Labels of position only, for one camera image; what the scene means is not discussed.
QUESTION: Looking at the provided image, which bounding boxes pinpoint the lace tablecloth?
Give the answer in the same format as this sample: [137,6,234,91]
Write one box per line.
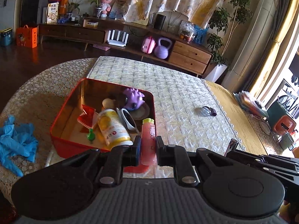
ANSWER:
[0,57,99,203]

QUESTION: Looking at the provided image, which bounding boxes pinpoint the yellow curtain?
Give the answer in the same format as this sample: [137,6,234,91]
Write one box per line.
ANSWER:
[243,0,298,98]

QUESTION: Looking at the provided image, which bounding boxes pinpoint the white yellow cylinder bottle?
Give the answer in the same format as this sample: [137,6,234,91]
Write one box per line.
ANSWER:
[97,109,133,150]

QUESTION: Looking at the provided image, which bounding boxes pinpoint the orange gift bag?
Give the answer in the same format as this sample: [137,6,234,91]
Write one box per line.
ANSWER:
[16,25,38,49]

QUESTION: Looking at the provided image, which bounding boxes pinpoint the orange teal tissue box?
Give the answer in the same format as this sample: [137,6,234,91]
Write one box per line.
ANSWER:
[267,101,296,136]

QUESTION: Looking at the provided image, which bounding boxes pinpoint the blue rubber gloves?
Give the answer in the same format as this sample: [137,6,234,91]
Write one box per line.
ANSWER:
[1,115,38,177]

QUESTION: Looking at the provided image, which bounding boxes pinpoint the small cream garlic toy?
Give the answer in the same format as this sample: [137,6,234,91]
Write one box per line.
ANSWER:
[102,98,117,110]

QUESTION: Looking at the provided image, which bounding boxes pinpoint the clear small glass jar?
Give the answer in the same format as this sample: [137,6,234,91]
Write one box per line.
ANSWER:
[200,106,217,117]

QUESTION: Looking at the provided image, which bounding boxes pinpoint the purple spiky toy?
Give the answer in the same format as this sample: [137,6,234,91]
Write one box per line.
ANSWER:
[123,88,145,111]

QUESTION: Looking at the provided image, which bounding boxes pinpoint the stack of folders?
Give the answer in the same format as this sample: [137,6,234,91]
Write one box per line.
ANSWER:
[233,91,269,118]

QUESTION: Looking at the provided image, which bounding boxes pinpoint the red snack packet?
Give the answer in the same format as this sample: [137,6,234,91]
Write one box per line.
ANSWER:
[77,105,98,133]

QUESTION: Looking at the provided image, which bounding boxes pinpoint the blue picture card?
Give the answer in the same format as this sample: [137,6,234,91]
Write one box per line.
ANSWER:
[193,25,208,45]

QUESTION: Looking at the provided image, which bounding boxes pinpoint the black smart speaker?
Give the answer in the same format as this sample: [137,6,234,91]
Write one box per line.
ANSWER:
[153,14,166,30]

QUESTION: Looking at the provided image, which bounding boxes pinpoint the pink tube bottle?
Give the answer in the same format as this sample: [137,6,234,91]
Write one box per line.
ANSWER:
[141,118,156,166]

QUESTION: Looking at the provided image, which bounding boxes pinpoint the white wifi router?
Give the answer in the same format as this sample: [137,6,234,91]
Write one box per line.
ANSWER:
[107,29,129,47]

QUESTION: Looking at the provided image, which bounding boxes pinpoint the round coaster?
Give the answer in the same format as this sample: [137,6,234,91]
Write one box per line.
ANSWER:
[259,121,271,135]

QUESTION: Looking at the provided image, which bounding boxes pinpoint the teal bin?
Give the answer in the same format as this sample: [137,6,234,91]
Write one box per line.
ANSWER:
[0,28,13,46]

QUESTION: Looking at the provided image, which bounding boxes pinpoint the black cabinet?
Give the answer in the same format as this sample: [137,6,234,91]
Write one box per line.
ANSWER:
[20,0,48,27]

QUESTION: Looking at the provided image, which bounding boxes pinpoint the tall potted plant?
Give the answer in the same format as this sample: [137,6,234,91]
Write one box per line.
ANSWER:
[205,0,252,82]

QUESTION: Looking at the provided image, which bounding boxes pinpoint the snack bag cereal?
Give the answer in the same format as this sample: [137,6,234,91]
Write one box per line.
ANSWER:
[46,2,59,24]

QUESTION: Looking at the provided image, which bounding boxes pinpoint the purple kettlebell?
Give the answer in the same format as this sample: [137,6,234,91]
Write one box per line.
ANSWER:
[154,38,172,59]

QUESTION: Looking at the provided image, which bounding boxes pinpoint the green pawn piece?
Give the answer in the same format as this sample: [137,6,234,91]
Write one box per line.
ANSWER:
[87,128,96,143]

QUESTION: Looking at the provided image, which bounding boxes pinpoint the small potted plant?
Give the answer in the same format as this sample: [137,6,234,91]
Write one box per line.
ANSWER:
[88,0,102,18]

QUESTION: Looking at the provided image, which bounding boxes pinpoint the cream quilted table mat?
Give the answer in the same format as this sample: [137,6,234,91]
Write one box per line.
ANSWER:
[44,56,246,179]

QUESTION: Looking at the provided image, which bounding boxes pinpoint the green mug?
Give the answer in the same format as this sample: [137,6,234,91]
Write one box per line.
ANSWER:
[279,132,294,151]

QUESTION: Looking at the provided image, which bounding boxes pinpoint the wooden tv cabinet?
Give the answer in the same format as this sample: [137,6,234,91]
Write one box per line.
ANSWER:
[38,17,212,76]

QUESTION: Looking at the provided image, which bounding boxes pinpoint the white framed sunglasses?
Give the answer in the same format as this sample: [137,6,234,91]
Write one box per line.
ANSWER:
[116,108,140,136]

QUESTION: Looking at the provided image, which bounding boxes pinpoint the bag of fruit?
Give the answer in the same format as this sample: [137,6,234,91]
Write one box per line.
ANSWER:
[178,20,196,42]

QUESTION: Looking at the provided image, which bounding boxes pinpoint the red metal tin box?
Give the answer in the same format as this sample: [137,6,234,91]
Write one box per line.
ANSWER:
[49,77,157,174]

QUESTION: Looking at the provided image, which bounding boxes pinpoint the white standing air conditioner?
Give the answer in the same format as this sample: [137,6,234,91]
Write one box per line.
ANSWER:
[221,0,277,92]

